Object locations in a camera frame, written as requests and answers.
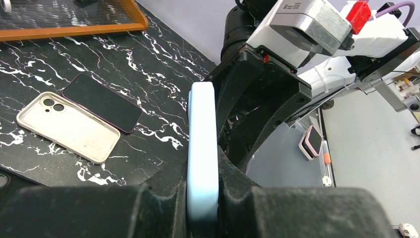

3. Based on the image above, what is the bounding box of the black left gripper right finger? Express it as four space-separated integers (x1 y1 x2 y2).
216 148 398 238

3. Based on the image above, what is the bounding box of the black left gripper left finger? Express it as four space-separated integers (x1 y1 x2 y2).
0 149 188 238

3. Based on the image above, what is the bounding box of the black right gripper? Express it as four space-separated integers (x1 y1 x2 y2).
205 51 312 171

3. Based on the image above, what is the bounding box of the phone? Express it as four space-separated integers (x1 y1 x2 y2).
187 82 219 233

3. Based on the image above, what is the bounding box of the purple edged smartphone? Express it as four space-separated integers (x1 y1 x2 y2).
61 74 142 134

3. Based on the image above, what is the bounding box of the beige pink phone case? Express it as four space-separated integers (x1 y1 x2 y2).
16 92 120 164

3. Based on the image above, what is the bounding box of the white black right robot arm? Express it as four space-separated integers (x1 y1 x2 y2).
206 0 420 170

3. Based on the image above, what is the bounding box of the orange wooden shelf rack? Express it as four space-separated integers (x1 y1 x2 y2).
0 0 149 42

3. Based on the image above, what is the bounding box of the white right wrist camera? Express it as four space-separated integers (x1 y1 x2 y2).
246 0 371 67

